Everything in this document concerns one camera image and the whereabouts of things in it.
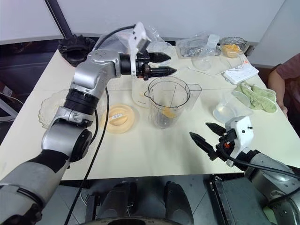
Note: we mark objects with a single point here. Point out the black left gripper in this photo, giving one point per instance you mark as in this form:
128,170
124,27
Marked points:
143,66

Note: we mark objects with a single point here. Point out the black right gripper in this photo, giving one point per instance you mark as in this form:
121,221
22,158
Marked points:
222,145

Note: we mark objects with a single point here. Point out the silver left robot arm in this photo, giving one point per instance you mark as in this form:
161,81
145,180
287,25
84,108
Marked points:
89,72

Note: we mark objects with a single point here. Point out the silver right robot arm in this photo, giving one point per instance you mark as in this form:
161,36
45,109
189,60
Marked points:
264,164

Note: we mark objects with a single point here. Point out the clear blender jar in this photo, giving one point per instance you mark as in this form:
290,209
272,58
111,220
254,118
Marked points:
168,98

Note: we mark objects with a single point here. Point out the orange segment in jar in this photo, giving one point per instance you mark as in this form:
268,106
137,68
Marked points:
169,114

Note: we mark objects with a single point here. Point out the cream round blender lid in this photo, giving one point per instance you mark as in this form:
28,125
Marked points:
119,118

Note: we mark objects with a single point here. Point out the orange segments pile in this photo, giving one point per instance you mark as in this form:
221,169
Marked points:
230,50

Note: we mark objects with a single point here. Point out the clear plastic cup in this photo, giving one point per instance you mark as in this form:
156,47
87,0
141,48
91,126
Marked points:
226,110

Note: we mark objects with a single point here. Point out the clear bag with dark parts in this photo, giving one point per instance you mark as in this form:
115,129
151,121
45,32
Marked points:
192,47

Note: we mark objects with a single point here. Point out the small clear plastic cap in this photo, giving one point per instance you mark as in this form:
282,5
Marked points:
201,63

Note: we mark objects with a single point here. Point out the green cloth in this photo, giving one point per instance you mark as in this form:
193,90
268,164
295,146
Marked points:
260,98

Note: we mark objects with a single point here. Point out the white power strip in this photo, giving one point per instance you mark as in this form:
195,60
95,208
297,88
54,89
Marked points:
240,73

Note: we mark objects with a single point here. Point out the black box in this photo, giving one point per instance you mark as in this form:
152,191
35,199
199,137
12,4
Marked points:
236,201

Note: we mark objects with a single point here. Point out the dark rounded shape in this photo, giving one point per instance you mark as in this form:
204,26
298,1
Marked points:
119,201
178,201

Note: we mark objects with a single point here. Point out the glass bowl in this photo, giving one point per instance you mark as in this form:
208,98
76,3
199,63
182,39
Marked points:
233,43

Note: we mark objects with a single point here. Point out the black crumpled object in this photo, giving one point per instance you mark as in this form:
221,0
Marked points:
75,50

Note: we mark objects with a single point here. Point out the person in maroon shirt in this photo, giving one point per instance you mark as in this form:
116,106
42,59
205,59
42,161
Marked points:
288,77

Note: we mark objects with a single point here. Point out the clear wavy glass plate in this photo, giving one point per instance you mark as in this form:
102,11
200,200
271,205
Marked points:
50,105

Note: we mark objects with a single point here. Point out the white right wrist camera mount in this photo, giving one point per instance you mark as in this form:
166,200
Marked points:
243,133

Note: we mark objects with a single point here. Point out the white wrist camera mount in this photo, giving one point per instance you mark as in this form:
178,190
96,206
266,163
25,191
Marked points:
243,133
138,35

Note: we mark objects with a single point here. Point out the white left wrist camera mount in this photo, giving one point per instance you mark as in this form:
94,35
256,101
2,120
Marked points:
138,35

